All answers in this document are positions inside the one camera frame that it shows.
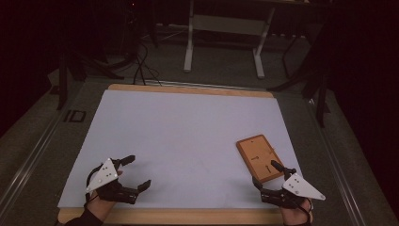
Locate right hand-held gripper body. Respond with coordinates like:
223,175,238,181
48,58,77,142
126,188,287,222
259,172,327,211

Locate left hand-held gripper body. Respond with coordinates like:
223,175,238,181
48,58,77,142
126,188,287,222
84,157,140,206

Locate wooden board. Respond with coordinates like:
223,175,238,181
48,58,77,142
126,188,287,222
235,134,286,185

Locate person's right hand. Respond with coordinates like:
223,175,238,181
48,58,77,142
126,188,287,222
280,199,314,226

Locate person's left hand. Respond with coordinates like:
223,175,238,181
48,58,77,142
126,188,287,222
85,193,118,220

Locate wooden table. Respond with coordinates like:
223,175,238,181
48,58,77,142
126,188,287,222
56,83,314,226

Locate black metal stand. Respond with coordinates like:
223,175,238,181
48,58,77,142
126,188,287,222
56,46,125,111
267,18,334,128

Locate metal floor rail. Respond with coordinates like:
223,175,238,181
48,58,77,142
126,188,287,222
305,97,369,226
0,103,71,215

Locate black rectangular floor frame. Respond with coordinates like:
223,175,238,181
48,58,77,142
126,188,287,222
63,108,88,123

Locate black floor cables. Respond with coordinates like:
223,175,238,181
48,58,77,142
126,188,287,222
132,40,163,87

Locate white metal desk frame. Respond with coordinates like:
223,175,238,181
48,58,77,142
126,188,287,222
183,0,277,79

